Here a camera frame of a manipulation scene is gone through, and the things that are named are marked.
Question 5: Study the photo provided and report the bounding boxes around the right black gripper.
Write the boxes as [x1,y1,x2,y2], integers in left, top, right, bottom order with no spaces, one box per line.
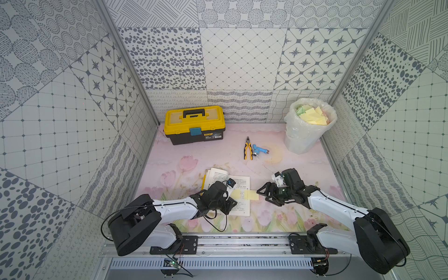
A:
[257,181,294,207]

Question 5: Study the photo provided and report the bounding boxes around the yellow sticky note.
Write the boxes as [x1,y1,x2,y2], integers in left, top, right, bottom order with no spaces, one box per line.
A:
[230,189,246,200]
[244,190,259,200]

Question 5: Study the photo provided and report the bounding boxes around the yellow children's book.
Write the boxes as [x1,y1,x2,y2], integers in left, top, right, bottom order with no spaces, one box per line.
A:
[203,168,250,217]

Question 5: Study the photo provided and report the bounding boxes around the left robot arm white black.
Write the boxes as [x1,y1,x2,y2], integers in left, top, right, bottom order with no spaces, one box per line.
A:
[103,178,238,256]

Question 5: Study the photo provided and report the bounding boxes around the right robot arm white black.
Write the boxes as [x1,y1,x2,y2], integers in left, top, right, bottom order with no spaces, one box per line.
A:
[257,169,410,276]

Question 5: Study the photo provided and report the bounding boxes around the discarded sticky notes pile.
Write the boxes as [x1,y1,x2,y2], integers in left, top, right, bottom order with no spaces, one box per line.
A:
[296,105,330,126]

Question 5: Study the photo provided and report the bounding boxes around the left controller board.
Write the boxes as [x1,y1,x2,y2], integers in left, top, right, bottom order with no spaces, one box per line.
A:
[161,259,181,277]

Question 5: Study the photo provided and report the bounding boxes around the controller board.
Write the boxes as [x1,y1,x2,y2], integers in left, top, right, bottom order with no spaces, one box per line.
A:
[161,259,181,277]
[310,258,329,276]

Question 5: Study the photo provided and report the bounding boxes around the white trash bin with bag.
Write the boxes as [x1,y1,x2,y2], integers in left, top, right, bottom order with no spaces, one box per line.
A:
[284,98,337,154]

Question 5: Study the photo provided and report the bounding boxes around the right controller board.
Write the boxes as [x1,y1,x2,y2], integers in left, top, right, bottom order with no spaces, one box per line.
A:
[310,258,329,276]

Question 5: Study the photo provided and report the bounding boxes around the yellow black toolbox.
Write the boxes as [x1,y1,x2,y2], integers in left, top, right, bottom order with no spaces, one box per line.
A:
[163,106,226,145]

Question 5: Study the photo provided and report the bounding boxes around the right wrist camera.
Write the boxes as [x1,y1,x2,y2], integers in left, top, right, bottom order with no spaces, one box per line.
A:
[272,172,286,188]

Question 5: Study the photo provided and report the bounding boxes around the aluminium mounting rail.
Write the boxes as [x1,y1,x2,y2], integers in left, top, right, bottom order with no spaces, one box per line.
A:
[101,232,387,258]

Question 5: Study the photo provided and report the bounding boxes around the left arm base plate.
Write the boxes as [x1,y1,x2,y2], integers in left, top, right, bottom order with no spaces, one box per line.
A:
[150,235,199,255]

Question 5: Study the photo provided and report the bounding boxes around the yellow handled pliers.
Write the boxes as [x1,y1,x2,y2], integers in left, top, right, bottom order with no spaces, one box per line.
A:
[244,136,253,161]

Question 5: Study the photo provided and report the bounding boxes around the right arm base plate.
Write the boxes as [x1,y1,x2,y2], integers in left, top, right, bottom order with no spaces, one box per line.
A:
[288,233,338,256]

